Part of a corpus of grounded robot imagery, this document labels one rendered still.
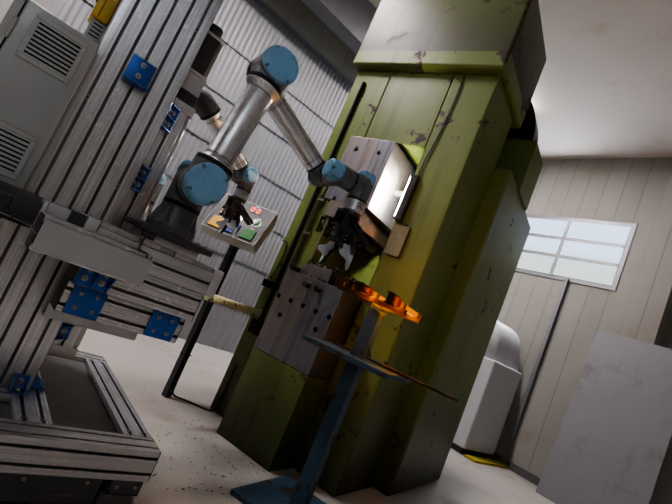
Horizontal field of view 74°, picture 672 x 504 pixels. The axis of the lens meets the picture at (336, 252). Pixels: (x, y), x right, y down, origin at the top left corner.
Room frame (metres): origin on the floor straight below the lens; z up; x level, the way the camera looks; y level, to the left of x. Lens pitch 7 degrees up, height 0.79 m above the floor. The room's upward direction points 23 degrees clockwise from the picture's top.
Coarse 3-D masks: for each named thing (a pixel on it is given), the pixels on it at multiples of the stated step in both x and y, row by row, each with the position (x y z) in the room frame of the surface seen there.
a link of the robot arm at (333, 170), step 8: (336, 160) 1.43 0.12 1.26; (328, 168) 1.44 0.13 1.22; (336, 168) 1.43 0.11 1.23; (344, 168) 1.44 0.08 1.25; (328, 176) 1.44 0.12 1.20; (336, 176) 1.44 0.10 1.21; (344, 176) 1.45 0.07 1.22; (352, 176) 1.46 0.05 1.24; (328, 184) 1.52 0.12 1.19; (336, 184) 1.48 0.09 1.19; (344, 184) 1.47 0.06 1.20; (352, 184) 1.47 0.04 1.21
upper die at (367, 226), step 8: (328, 208) 2.42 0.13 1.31; (336, 208) 2.39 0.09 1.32; (328, 216) 2.43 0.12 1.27; (368, 216) 2.41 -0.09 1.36; (360, 224) 2.38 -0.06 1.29; (368, 224) 2.44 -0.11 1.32; (376, 224) 2.51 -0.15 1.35; (368, 232) 2.47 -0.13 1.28; (376, 232) 2.53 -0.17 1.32; (384, 232) 2.61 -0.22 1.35; (376, 240) 2.56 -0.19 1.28; (384, 240) 2.64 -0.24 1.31
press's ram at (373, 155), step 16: (352, 144) 2.44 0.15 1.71; (368, 144) 2.38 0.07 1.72; (384, 144) 2.32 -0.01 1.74; (352, 160) 2.41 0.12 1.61; (368, 160) 2.35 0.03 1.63; (384, 160) 2.30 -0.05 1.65; (400, 160) 2.39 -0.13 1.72; (384, 176) 2.31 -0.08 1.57; (400, 176) 2.44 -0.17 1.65; (336, 192) 2.42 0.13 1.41; (384, 192) 2.37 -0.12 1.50; (400, 192) 2.42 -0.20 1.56; (368, 208) 2.30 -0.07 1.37; (384, 208) 2.42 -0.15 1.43; (384, 224) 2.48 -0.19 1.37
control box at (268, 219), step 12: (252, 204) 2.60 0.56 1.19; (252, 216) 2.55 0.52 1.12; (264, 216) 2.56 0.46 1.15; (276, 216) 2.58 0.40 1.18; (204, 228) 2.52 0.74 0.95; (216, 228) 2.49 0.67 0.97; (240, 228) 2.50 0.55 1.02; (252, 228) 2.50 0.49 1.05; (264, 228) 2.51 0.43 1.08; (228, 240) 2.51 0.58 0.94; (240, 240) 2.46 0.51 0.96; (252, 240) 2.46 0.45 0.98; (252, 252) 2.50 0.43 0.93
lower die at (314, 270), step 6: (306, 264) 2.42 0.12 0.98; (312, 264) 2.39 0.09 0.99; (318, 264) 2.37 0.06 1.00; (300, 270) 2.43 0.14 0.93; (306, 270) 2.41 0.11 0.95; (312, 270) 2.38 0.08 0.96; (318, 270) 2.36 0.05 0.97; (324, 270) 2.34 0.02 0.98; (330, 270) 2.32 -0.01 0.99; (312, 276) 2.38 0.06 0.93; (318, 276) 2.36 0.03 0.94; (324, 276) 2.34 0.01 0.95; (330, 276) 2.32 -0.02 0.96; (336, 276) 2.36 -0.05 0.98; (342, 276) 2.41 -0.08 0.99; (330, 282) 2.34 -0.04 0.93
